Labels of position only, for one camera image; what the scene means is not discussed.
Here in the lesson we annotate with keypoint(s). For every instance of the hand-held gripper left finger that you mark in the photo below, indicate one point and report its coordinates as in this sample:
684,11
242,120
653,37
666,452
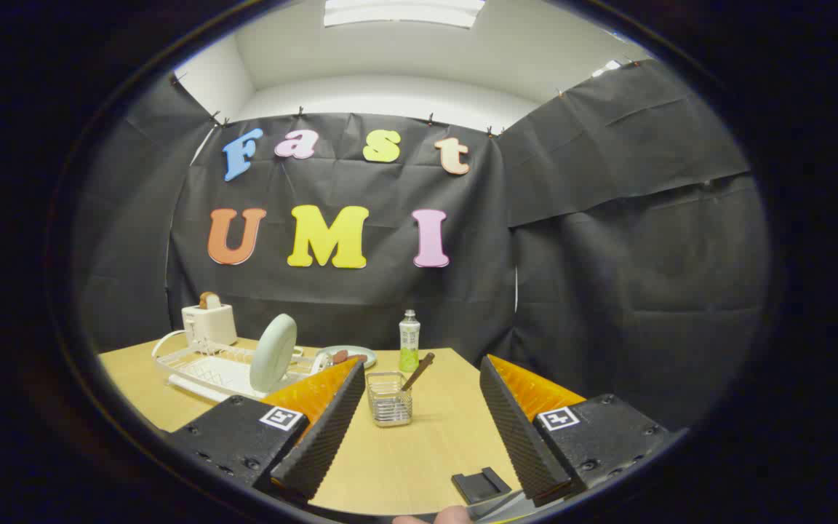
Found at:
324,437

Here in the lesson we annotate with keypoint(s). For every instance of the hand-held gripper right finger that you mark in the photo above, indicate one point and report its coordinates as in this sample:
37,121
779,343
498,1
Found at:
517,437

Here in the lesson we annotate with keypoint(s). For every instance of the pale green plate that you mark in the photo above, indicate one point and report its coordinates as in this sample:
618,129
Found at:
273,353

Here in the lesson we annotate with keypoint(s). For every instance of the small pale green dish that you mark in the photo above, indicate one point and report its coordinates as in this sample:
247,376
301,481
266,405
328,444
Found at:
357,350

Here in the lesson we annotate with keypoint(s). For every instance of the black holder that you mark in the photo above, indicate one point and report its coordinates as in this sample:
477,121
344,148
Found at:
479,486

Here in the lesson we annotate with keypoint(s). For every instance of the green drink bottle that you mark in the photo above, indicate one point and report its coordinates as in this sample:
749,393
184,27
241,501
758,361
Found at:
409,342

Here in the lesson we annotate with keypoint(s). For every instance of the white toaster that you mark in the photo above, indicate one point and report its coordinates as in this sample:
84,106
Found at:
208,324

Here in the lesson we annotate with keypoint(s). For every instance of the brown bread slice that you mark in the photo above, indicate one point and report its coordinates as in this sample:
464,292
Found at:
209,300

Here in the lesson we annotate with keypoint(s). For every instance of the ceiling light panel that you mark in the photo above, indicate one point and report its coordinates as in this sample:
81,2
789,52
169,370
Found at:
401,12

